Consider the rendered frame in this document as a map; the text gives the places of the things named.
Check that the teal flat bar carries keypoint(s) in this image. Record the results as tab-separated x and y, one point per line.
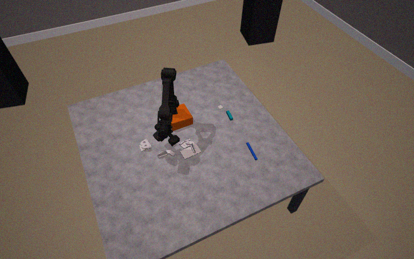
229	115

